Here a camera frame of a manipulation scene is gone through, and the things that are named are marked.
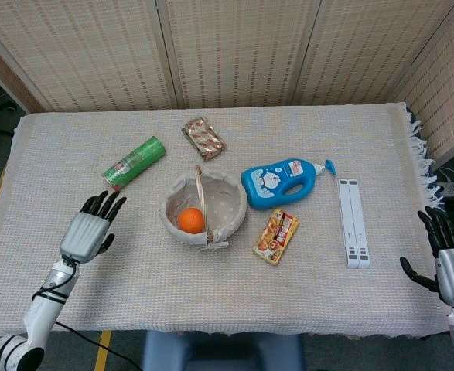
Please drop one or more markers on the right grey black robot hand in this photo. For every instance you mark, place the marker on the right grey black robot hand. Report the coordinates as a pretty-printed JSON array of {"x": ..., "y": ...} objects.
[{"x": 452, "y": 270}]

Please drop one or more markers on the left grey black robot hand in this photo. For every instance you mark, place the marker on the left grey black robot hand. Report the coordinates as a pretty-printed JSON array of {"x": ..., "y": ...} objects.
[{"x": 85, "y": 235}]

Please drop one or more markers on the orange fruit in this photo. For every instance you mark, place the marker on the orange fruit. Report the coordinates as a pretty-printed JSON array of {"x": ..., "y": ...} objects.
[{"x": 191, "y": 220}]

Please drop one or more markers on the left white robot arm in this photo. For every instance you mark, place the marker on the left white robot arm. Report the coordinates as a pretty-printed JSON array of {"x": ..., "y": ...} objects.
[{"x": 29, "y": 320}]

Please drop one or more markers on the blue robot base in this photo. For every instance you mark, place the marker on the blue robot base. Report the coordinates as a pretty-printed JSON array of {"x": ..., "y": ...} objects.
[{"x": 222, "y": 351}]

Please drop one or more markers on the fabric-lined wicker basket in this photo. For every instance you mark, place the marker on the fabric-lined wicker basket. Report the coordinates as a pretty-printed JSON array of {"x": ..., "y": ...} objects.
[{"x": 205, "y": 212}]

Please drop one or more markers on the beige cloth-covered table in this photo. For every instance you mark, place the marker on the beige cloth-covered table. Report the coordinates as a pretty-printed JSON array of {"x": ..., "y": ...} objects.
[{"x": 226, "y": 293}]

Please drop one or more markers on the woven folding screen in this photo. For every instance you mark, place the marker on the woven folding screen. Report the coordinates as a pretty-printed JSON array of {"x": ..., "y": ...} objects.
[{"x": 226, "y": 50}]

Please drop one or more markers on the green cylindrical chip can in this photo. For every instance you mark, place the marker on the green cylindrical chip can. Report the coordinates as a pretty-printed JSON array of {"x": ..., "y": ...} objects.
[{"x": 134, "y": 163}]

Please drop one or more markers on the white folding laptop stand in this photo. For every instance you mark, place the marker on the white folding laptop stand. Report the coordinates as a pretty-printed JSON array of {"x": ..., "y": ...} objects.
[{"x": 352, "y": 224}]

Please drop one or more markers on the brown foil snack packet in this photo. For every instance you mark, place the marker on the brown foil snack packet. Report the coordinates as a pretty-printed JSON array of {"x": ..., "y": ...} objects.
[{"x": 204, "y": 138}]

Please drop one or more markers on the orange snack packet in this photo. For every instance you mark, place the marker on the orange snack packet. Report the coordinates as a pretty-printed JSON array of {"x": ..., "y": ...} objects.
[{"x": 276, "y": 236}]

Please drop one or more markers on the blue pump detergent bottle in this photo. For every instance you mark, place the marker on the blue pump detergent bottle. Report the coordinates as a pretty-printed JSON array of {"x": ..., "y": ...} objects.
[{"x": 277, "y": 183}]

